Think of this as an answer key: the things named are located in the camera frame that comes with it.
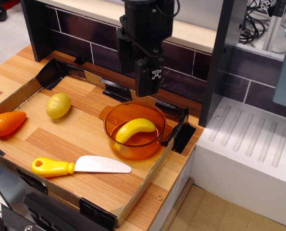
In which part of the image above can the black cable bundle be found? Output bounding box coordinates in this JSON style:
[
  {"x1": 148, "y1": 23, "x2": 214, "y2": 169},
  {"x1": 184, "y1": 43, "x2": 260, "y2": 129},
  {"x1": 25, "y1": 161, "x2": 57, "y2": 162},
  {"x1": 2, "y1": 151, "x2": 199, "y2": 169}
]
[{"x1": 238, "y1": 0, "x2": 272, "y2": 45}]

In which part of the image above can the orange transparent plastic pot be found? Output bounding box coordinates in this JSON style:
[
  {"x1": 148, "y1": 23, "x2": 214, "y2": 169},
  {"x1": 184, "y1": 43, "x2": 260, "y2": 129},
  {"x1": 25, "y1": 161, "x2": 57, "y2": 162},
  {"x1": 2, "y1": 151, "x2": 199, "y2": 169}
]
[{"x1": 99, "y1": 101, "x2": 173, "y2": 161}]

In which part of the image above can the yellow-handled white toy knife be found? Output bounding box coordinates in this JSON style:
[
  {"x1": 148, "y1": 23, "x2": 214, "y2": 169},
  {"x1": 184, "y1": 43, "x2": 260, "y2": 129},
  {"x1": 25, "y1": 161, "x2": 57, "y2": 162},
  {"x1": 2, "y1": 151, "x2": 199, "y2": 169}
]
[{"x1": 31, "y1": 155, "x2": 132, "y2": 178}]

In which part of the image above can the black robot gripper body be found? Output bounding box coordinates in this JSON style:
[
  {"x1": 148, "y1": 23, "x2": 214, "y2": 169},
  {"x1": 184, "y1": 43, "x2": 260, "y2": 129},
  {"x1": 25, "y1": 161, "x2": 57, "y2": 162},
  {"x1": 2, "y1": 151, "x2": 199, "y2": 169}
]
[{"x1": 116, "y1": 0, "x2": 174, "y2": 59}]

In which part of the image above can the black caster wheel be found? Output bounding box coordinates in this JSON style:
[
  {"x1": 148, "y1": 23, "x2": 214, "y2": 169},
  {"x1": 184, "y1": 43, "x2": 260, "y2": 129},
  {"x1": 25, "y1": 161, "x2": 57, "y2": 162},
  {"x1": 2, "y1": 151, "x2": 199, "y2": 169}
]
[{"x1": 0, "y1": 5, "x2": 7, "y2": 22}]

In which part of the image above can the yellow toy banana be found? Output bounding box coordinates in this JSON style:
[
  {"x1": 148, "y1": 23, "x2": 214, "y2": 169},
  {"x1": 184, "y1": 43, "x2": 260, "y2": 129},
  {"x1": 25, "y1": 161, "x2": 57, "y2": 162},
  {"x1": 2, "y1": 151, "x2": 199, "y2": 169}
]
[{"x1": 115, "y1": 118, "x2": 156, "y2": 143}]

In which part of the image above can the dark grey vertical post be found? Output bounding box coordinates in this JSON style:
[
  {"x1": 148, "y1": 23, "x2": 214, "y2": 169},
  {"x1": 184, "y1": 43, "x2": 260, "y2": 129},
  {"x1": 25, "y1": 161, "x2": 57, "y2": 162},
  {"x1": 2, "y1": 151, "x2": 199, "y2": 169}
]
[{"x1": 199, "y1": 0, "x2": 248, "y2": 127}]

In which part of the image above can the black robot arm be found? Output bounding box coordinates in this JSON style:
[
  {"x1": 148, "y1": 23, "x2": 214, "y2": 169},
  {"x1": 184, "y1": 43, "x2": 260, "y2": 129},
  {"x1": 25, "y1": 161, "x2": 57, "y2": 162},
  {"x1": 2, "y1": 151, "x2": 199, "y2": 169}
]
[{"x1": 116, "y1": 0, "x2": 180, "y2": 97}]

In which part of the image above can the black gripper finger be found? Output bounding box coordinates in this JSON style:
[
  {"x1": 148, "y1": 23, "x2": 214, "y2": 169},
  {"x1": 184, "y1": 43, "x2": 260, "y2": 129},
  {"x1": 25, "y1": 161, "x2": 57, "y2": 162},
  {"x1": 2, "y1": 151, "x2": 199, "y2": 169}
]
[
  {"x1": 135, "y1": 57, "x2": 164, "y2": 97},
  {"x1": 117, "y1": 37, "x2": 137, "y2": 74}
]

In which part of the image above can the yellow-green toy potato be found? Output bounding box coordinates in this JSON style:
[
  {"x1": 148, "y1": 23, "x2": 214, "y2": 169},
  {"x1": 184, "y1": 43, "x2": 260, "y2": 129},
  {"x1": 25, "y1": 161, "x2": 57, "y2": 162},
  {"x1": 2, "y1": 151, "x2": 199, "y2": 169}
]
[{"x1": 45, "y1": 93, "x2": 71, "y2": 119}]

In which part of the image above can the orange toy carrot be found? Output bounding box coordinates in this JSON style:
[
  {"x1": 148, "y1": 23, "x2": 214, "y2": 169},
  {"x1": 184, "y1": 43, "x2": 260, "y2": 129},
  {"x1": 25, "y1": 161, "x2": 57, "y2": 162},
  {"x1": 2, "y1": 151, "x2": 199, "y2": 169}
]
[{"x1": 0, "y1": 111, "x2": 26, "y2": 136}]

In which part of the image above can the brass screw in table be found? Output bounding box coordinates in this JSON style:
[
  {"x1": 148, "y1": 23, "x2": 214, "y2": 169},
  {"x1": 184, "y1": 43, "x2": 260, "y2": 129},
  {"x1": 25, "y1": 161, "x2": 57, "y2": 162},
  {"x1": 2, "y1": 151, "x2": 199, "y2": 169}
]
[{"x1": 157, "y1": 195, "x2": 163, "y2": 201}]

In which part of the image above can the white ridged drain board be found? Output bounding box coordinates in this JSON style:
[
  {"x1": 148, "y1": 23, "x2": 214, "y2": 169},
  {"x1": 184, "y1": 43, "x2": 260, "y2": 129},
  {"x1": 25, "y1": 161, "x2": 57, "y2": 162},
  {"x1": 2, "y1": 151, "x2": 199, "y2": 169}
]
[{"x1": 195, "y1": 96, "x2": 286, "y2": 188}]

